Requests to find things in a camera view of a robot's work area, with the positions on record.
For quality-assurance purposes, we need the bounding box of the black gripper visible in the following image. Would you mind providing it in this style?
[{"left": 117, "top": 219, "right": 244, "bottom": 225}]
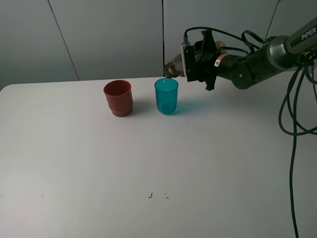
[{"left": 194, "top": 30, "right": 255, "bottom": 91}]

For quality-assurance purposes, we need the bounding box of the black cable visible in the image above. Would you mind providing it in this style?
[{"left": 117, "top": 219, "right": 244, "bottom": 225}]
[{"left": 183, "top": 27, "right": 317, "bottom": 238}]

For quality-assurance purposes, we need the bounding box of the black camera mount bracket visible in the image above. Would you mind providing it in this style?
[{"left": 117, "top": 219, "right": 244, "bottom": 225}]
[{"left": 181, "top": 35, "right": 198, "bottom": 82}]

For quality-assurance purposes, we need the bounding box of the grey translucent water bottle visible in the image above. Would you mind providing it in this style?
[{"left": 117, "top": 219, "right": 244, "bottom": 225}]
[{"left": 162, "top": 40, "right": 227, "bottom": 79}]

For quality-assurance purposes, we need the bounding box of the red plastic cup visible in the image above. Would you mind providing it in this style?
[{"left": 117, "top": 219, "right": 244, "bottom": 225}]
[{"left": 104, "top": 80, "right": 133, "bottom": 117}]

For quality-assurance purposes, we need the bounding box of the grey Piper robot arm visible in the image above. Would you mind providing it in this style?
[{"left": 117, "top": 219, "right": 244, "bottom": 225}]
[{"left": 183, "top": 19, "right": 317, "bottom": 91}]

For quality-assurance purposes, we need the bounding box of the teal translucent plastic cup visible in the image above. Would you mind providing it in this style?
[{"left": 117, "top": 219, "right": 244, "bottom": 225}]
[{"left": 154, "top": 78, "right": 178, "bottom": 115}]

